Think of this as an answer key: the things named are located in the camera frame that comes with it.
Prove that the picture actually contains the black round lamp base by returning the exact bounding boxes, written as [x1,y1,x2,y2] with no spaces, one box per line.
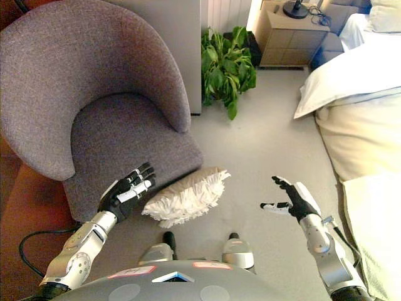
[282,0,310,19]

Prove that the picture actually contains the beige wooden nightstand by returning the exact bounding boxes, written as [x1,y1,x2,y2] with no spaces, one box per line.
[252,0,331,67]

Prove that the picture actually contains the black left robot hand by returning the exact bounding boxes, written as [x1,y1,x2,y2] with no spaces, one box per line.
[97,162,157,224]

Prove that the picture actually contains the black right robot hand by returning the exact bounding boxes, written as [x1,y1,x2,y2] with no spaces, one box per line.
[260,175,321,224]

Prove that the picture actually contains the beige bed pillow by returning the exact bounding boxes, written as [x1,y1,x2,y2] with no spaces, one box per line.
[365,0,401,34]

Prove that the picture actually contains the white duvet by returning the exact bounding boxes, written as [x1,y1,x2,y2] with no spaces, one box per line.
[293,12,401,120]

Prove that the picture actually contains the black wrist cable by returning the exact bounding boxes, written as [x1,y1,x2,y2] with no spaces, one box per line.
[322,216,364,270]
[18,221,83,278]

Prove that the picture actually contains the silver left robot leg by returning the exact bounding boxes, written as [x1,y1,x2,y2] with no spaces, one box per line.
[137,231,179,267]

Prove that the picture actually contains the black bin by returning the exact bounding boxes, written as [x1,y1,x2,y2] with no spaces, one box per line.
[246,30,263,67]

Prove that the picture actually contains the white fringed pillow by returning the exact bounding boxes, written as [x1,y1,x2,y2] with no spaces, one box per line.
[141,166,232,229]

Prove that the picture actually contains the beige bedspread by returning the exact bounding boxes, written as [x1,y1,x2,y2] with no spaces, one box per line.
[315,90,401,182]

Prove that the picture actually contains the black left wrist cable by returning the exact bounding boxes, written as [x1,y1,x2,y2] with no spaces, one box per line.
[18,221,83,278]

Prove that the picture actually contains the tangled black cables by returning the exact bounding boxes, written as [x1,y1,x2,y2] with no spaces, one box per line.
[308,5,332,26]

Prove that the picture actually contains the grey fabric armchair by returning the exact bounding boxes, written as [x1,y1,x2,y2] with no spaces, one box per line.
[0,0,204,224]

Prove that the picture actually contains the grey robot torso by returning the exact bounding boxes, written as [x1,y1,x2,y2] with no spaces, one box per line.
[31,259,314,301]

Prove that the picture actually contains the green leafy potted plant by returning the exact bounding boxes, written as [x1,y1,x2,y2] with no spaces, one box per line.
[200,26,258,121]

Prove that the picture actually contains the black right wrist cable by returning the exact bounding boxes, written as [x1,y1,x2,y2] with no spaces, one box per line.
[322,216,364,270]

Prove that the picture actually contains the cream bed sheet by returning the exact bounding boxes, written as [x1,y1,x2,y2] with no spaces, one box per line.
[341,174,401,301]

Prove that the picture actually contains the grey upholstered bed frame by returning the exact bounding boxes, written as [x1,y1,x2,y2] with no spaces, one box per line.
[311,4,360,71]

